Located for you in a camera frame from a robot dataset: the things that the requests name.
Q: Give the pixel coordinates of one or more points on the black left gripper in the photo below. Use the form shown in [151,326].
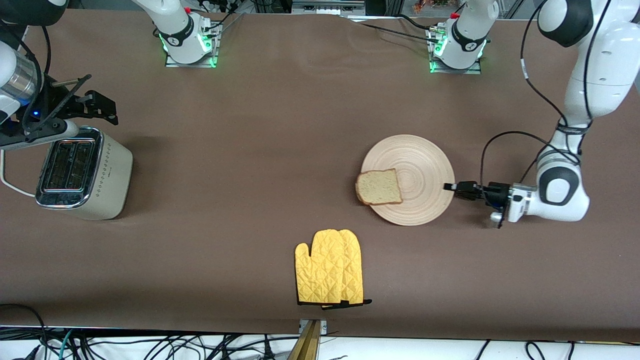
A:
[492,192]

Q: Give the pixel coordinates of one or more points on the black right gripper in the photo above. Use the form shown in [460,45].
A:
[75,106]

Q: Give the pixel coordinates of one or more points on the round light wooden plate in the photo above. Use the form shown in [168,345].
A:
[425,170]

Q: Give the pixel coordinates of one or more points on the slice of bread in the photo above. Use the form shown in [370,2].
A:
[379,187]

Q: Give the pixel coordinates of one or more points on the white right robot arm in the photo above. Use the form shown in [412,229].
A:
[175,27]

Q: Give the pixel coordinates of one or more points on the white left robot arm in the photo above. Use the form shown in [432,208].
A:
[600,60]

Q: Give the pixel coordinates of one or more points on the cream and chrome toaster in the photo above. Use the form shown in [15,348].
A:
[107,175]

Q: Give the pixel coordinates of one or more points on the yellow quilted oven mitt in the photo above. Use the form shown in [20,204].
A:
[330,270]

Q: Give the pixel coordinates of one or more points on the wooden bar at table edge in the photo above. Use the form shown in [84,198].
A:
[306,345]

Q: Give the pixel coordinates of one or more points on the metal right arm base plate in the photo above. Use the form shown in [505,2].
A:
[172,64]

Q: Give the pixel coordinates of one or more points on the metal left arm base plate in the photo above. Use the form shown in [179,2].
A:
[472,69]

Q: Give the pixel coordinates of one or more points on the small metal table bracket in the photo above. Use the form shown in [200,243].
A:
[301,326]

